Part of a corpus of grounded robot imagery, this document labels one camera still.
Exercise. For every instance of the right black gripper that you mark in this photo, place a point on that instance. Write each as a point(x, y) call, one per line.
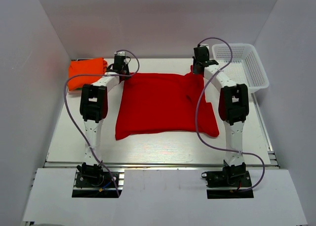
point(194, 69)

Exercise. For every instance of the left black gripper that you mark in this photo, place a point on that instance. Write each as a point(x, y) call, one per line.
point(127, 67)

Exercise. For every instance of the red t shirt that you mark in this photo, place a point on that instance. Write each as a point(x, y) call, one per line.
point(153, 103)

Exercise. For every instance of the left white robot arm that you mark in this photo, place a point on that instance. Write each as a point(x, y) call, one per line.
point(94, 105)

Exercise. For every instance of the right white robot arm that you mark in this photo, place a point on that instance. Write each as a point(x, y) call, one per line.
point(233, 104)

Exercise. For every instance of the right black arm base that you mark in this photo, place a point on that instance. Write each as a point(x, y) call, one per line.
point(232, 182)

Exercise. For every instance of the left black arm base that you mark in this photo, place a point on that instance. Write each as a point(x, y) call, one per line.
point(93, 181)

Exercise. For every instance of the orange folded t shirt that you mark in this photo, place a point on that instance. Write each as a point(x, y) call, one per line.
point(89, 66)

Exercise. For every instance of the white plastic mesh basket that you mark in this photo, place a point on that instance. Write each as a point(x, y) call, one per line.
point(245, 65)

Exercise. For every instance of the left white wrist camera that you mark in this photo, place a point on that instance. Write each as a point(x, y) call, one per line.
point(120, 53)

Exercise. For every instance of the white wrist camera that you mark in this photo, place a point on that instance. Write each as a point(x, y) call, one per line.
point(120, 53)
point(204, 45)

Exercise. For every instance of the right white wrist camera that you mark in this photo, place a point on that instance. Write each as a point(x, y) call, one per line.
point(204, 45)

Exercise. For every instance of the aluminium table edge rail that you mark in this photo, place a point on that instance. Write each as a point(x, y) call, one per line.
point(122, 165)

